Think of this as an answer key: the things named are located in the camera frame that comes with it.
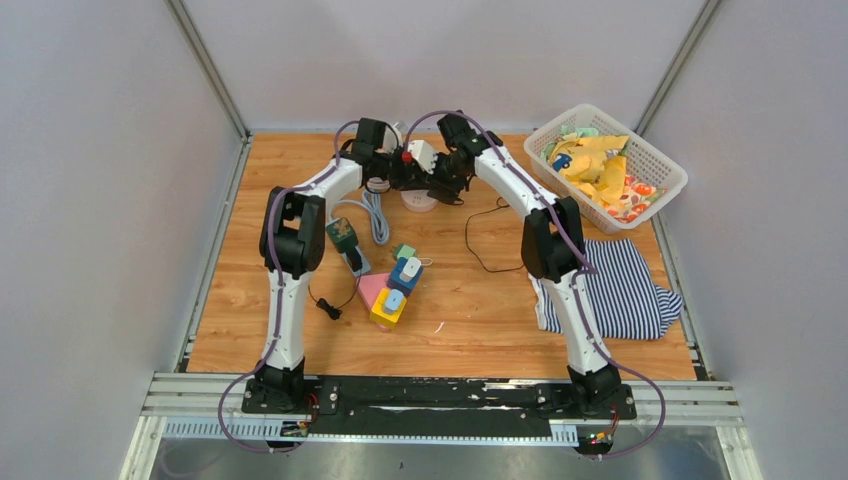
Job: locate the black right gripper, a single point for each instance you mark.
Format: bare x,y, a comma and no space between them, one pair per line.
444,189

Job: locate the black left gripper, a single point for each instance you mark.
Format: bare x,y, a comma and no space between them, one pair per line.
392,154

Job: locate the round pink power socket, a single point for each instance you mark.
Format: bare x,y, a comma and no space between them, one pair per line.
418,201

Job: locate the dark green cube socket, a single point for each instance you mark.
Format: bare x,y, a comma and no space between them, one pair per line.
342,235

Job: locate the light blue power strip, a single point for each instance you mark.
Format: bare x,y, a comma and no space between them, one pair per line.
357,262

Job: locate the white USB charger plug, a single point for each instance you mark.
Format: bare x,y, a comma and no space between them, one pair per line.
411,269

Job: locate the blue cube power socket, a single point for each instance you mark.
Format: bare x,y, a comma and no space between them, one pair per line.
395,282

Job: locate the light blue small charger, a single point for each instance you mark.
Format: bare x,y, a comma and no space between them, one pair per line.
394,301

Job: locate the yellow cube power socket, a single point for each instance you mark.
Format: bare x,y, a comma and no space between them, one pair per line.
385,320

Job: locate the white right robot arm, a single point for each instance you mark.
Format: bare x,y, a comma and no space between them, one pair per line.
552,245

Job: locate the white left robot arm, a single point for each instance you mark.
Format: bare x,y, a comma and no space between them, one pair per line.
292,246

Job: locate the green USB charger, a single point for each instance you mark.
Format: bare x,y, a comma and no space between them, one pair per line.
404,251

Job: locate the pink triangular power socket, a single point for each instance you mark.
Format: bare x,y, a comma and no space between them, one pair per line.
370,289

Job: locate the yellow cloth in basket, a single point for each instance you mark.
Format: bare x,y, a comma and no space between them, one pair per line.
595,165

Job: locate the white plastic basket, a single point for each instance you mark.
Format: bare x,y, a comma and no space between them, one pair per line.
646,163

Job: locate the floral cloth in basket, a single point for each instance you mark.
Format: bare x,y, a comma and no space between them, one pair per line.
636,197

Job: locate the blue striped shirt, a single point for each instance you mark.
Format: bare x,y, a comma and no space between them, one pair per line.
626,302

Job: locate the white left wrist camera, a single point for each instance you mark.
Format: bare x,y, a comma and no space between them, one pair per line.
399,129

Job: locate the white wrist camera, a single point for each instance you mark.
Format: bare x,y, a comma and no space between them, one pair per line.
424,154
399,129

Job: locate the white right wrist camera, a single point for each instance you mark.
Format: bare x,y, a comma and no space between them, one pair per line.
424,154

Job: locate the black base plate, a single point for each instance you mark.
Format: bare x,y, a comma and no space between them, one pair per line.
438,407

